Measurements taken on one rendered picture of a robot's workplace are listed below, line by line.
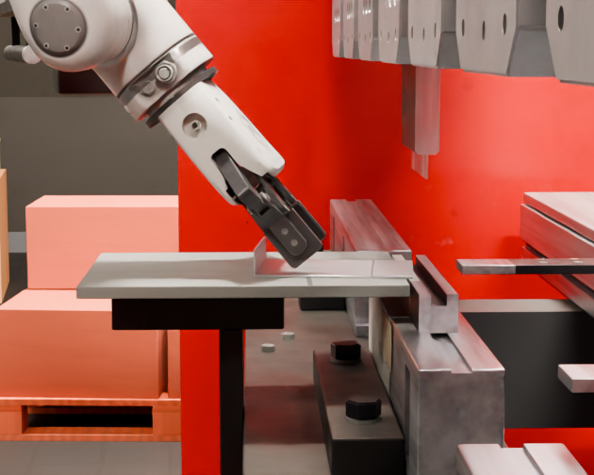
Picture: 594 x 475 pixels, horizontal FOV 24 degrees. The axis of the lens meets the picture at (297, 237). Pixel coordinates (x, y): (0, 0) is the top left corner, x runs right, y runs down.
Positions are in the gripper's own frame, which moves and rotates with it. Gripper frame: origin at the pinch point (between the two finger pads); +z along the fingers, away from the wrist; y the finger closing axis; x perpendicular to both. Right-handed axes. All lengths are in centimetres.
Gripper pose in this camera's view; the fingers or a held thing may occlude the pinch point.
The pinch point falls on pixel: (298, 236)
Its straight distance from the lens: 115.8
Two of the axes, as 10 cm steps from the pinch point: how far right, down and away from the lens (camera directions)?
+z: 6.4, 7.7, 0.6
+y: 0.8, -1.4, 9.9
